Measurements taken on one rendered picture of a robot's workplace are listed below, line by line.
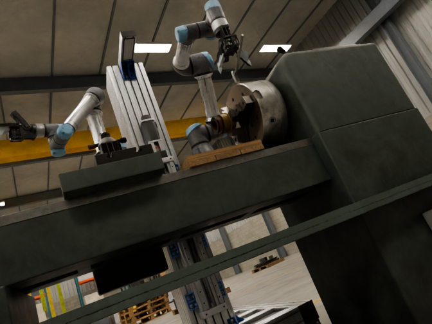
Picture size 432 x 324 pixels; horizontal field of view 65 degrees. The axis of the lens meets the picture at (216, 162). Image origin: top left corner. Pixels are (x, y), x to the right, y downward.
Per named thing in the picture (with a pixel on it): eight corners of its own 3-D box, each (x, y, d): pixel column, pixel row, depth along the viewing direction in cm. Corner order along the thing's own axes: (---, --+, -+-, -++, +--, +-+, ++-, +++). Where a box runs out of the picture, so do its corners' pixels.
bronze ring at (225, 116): (225, 118, 154) (207, 121, 151) (232, 107, 146) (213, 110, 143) (233, 135, 152) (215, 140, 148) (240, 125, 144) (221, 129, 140)
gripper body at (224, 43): (225, 48, 149) (216, 25, 151) (222, 59, 157) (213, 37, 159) (241, 45, 150) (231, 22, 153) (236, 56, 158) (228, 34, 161)
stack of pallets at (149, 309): (159, 314, 1049) (152, 291, 1070) (172, 310, 990) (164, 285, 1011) (121, 332, 965) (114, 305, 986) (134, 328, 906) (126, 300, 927)
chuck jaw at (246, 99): (248, 109, 151) (257, 90, 142) (253, 118, 149) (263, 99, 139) (226, 114, 147) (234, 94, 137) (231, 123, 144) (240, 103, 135)
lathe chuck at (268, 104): (257, 159, 166) (234, 102, 172) (291, 134, 138) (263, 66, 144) (241, 163, 162) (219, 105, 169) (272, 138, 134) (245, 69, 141)
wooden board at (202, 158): (231, 182, 157) (228, 174, 158) (264, 148, 126) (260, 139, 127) (170, 200, 145) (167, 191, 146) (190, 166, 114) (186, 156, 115)
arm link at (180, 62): (167, 65, 208) (173, 19, 161) (184, 61, 211) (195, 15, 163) (173, 82, 207) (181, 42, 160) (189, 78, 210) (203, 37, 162)
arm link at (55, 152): (55, 148, 179) (51, 130, 183) (49, 158, 187) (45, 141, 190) (70, 148, 185) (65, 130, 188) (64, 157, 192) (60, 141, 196)
